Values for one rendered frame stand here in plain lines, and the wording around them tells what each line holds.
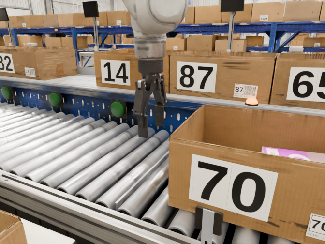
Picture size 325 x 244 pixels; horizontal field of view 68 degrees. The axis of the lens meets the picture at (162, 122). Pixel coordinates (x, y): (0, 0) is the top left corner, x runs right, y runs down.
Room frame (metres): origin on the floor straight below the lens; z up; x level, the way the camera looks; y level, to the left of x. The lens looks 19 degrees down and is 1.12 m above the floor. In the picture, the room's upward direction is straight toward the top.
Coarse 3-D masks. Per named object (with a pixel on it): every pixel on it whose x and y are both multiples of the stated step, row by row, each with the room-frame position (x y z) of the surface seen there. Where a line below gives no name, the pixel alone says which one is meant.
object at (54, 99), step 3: (51, 93) 1.22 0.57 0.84; (54, 93) 1.21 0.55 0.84; (51, 96) 1.21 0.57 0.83; (54, 96) 1.20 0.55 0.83; (57, 96) 1.20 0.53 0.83; (51, 99) 1.21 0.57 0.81; (54, 99) 1.20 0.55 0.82; (57, 99) 1.20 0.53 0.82; (51, 102) 1.21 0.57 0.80; (54, 102) 1.20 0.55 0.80; (57, 102) 1.20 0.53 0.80; (54, 105) 1.21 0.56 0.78; (57, 105) 1.20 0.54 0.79
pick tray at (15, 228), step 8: (0, 216) 0.32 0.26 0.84; (8, 216) 0.32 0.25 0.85; (16, 216) 0.31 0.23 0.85; (0, 224) 0.33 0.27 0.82; (8, 224) 0.32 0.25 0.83; (16, 224) 0.30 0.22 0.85; (0, 232) 0.33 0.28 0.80; (8, 232) 0.28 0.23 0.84; (16, 232) 0.29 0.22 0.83; (24, 232) 0.30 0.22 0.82; (0, 240) 0.27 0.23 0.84; (8, 240) 0.28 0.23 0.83; (16, 240) 0.29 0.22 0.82; (24, 240) 0.30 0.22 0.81
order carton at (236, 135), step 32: (192, 128) 0.62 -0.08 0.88; (224, 128) 0.70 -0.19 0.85; (256, 128) 0.66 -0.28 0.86; (288, 128) 0.63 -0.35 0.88; (320, 128) 0.60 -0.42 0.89; (224, 160) 0.42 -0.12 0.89; (256, 160) 0.39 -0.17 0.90; (288, 160) 0.37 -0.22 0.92; (288, 192) 0.37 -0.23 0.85; (320, 192) 0.35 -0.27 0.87; (256, 224) 0.39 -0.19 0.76; (288, 224) 0.37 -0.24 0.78
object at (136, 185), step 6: (162, 156) 0.71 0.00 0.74; (168, 156) 0.74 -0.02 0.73; (162, 162) 0.70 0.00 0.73; (150, 168) 0.64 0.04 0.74; (156, 168) 0.66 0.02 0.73; (144, 174) 0.60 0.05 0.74; (150, 174) 0.63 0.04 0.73; (138, 180) 0.57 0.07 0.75; (144, 180) 0.59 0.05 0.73; (132, 186) 0.55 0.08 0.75; (138, 186) 0.57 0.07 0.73; (126, 192) 0.52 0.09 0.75; (132, 192) 0.54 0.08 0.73; (120, 198) 0.49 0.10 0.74; (126, 198) 0.51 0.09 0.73; (120, 204) 0.49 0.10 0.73
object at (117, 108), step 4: (112, 104) 1.05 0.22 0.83; (116, 104) 1.04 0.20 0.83; (120, 104) 1.03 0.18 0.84; (112, 108) 1.05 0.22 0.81; (116, 108) 1.04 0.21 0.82; (120, 108) 1.03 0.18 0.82; (112, 112) 1.05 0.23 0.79; (116, 112) 1.04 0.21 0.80; (120, 112) 1.03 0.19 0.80; (116, 116) 1.04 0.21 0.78; (120, 116) 1.03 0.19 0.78
